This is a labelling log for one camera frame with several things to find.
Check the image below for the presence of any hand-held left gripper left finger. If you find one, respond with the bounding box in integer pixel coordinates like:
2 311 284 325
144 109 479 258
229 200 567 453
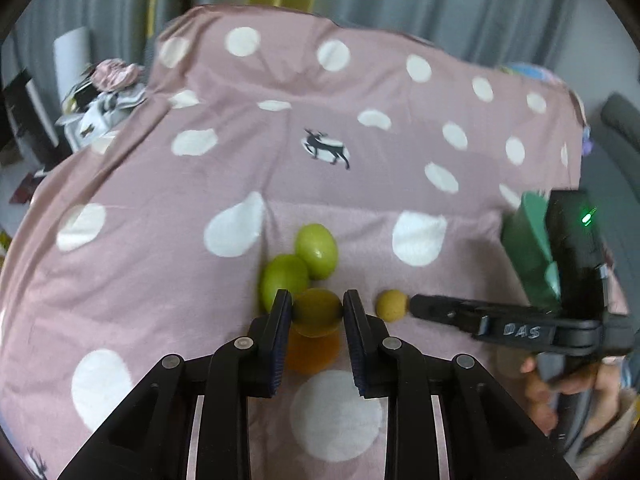
57 288 293 480

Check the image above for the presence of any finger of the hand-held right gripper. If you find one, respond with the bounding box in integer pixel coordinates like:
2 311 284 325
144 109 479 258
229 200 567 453
410 294 558 356

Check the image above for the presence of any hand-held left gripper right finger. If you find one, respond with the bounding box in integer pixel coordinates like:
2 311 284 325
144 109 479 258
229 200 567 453
343 289 581 480

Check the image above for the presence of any green plastic bowl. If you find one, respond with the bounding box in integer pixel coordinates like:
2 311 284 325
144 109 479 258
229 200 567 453
501 191 562 312

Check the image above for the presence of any green oval fruit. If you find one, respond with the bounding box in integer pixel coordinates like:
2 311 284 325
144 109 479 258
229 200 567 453
294 223 339 281
258 254 311 314
292 288 344 337

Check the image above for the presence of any small yellow round fruit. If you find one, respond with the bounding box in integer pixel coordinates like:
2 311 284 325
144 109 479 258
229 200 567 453
375 289 411 322

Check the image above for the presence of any person's right forearm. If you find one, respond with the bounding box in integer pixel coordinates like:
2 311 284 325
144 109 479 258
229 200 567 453
565 385 640 480

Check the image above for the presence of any person's right hand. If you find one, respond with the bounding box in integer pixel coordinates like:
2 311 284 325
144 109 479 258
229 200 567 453
520 356 627 436

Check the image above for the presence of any orange round fruit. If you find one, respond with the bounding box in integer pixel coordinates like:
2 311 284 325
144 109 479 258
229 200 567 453
286 329 344 374

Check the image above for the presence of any colourful printed cloth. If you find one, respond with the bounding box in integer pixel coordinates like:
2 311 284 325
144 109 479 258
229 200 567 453
499 61 568 92

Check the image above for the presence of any pink polka dot bedsheet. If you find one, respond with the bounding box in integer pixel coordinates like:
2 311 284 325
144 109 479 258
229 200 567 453
0 4 632 480

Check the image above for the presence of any grey curtain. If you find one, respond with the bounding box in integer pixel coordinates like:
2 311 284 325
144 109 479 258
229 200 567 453
10 0 640 126

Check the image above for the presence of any pile of clutter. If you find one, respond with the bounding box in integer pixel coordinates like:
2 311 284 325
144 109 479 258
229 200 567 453
54 80 147 152

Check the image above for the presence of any pink crumpled cloth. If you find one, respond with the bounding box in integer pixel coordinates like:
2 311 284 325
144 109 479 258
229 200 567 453
91 58 145 92

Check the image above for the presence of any white paper roll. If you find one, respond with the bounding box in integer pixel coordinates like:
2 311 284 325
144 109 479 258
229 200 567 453
53 27 92 107

